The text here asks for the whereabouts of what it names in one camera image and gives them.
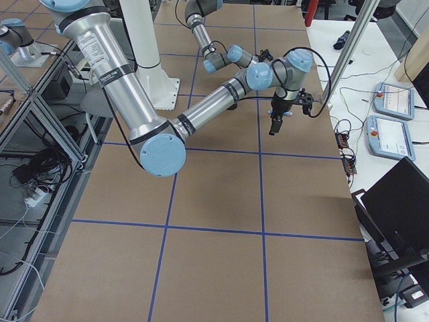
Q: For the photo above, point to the lower teach pendant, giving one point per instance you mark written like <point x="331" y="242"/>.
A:
<point x="389" y="138"/>

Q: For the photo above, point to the black laptop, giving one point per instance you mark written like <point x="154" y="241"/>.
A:
<point x="398" y="205"/>

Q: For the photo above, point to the aluminium frame post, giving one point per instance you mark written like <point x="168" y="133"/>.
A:
<point x="367" y="10"/>

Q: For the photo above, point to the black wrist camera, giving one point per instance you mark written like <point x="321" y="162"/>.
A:
<point x="305" y="100"/>

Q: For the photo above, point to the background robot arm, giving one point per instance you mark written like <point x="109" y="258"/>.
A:
<point x="19" y="45"/>

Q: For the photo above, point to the upper orange black adapter box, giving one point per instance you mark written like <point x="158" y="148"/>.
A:
<point x="341" y="140"/>

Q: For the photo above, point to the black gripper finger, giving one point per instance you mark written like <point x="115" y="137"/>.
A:
<point x="276" y="124"/>

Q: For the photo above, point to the brown paper table cover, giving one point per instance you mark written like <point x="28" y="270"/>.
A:
<point x="253" y="228"/>

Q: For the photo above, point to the white power strip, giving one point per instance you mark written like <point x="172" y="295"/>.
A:
<point x="37" y="196"/>

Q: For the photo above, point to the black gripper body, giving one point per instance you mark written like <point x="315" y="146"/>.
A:
<point x="279" y="106"/>

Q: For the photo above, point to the upper teach pendant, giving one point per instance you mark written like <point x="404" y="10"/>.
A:
<point x="394" y="100"/>

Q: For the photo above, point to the aluminium frame structure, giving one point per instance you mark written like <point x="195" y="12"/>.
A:
<point x="45" y="143"/>

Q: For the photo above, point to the grey office chair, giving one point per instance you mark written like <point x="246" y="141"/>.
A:
<point x="95" y="103"/>

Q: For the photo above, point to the teach pendant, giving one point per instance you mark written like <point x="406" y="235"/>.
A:
<point x="389" y="138"/>
<point x="394" y="100"/>

